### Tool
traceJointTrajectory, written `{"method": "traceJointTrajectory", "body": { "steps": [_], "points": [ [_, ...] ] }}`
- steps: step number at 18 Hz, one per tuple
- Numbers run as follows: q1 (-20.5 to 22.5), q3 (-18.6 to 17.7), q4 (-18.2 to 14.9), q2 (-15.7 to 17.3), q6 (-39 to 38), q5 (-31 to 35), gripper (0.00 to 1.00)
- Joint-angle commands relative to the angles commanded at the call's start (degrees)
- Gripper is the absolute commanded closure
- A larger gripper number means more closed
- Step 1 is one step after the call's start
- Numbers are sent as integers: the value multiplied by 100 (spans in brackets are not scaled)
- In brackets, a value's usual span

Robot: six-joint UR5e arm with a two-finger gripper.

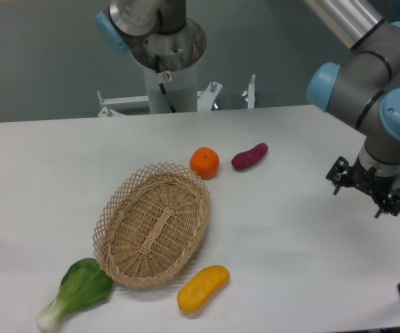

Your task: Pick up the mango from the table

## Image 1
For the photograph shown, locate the woven wicker basket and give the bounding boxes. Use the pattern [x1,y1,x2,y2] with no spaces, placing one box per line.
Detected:
[92,163,212,288]

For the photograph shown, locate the white bracket with bolt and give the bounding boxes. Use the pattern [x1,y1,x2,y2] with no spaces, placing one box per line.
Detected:
[242,74,256,109]

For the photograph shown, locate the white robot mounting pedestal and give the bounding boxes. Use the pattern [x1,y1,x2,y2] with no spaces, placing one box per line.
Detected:
[97,63,223,117]

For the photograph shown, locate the green bok choy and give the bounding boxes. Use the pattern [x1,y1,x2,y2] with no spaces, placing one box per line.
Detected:
[36,258,113,332]

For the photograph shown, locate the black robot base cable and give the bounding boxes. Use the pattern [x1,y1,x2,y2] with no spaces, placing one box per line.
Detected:
[154,55,178,114]

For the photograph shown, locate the yellow mango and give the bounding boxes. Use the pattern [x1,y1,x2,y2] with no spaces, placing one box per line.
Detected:
[176,265,231,313]

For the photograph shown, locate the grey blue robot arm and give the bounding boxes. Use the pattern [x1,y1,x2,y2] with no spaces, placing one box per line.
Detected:
[95,1,400,215]

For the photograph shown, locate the purple sweet potato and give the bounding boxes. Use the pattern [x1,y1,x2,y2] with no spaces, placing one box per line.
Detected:
[231,142,269,171]

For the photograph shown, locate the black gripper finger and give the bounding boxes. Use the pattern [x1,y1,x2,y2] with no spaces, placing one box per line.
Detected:
[326,156,353,195]
[374,188,400,218]

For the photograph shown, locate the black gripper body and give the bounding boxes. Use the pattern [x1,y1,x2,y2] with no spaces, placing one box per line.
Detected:
[348,160,396,201]

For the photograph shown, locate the orange fruit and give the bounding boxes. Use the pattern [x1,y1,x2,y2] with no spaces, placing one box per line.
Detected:
[190,147,219,180]

